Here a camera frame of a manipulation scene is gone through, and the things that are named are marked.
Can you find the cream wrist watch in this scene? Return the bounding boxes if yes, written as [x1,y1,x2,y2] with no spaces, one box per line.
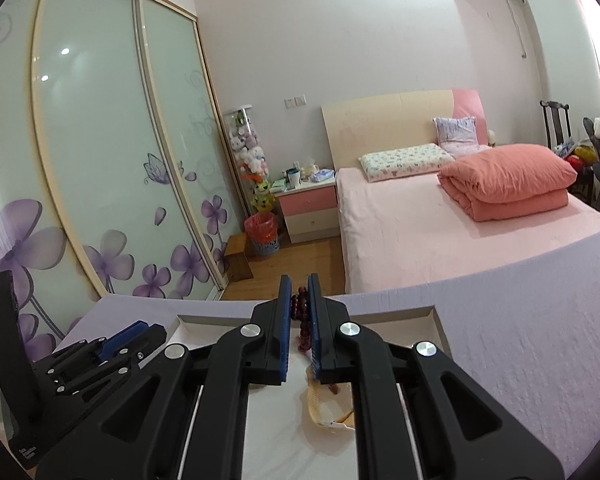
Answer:
[305,365,357,433]

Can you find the red and yellow toys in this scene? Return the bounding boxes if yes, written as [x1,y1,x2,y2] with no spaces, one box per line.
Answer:
[555,142,596,166]

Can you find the pink and white nightstand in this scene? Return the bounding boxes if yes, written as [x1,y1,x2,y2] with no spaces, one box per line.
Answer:
[271,180,340,245]

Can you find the small wooden stool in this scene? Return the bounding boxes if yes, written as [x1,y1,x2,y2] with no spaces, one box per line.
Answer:
[223,232,254,282]

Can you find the trash bin with red bag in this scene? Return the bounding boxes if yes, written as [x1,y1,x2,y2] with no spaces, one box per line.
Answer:
[244,211,281,261]

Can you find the cream and pink headboard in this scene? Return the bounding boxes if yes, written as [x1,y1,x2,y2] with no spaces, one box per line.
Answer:
[321,89,486,171]

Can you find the folded pink quilt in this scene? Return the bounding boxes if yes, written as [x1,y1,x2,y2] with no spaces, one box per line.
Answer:
[437,143,578,222]

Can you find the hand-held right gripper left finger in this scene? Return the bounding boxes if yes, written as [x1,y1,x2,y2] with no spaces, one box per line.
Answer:
[35,275,293,480]

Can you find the bed with pink sheet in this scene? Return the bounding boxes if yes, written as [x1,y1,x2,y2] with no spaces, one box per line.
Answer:
[336,167,600,295]

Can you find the floral sliding door wardrobe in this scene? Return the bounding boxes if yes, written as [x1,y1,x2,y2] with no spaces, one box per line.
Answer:
[0,0,231,361]

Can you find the black wooden chair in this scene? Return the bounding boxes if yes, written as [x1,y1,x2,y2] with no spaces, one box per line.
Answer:
[540,100,573,151]

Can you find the small square printed pillow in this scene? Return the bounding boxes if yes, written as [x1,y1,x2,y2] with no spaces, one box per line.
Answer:
[432,116,491,158]

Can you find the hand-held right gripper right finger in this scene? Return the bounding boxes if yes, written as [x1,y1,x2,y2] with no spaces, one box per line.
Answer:
[307,272,566,480]

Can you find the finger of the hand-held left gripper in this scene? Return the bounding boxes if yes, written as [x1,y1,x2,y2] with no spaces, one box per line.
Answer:
[87,321,151,361]
[97,324,168,386]

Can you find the dark red bead bracelet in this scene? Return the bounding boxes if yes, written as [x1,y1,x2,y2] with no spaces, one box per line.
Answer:
[291,285,315,361]

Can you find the white air conditioner pipe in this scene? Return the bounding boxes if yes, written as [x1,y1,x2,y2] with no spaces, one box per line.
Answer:
[505,0,528,58]

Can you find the long printed pillow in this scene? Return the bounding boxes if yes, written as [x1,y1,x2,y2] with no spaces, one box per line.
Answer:
[358,143,456,183]

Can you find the clear tube of plush toys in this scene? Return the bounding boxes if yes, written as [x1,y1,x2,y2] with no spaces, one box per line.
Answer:
[222,105,273,216]

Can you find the grey jewelry tray box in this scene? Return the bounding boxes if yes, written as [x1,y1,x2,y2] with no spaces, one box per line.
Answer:
[175,305,448,480]

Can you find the green plush toy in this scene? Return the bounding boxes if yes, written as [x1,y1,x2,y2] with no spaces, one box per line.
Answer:
[250,180,273,213]

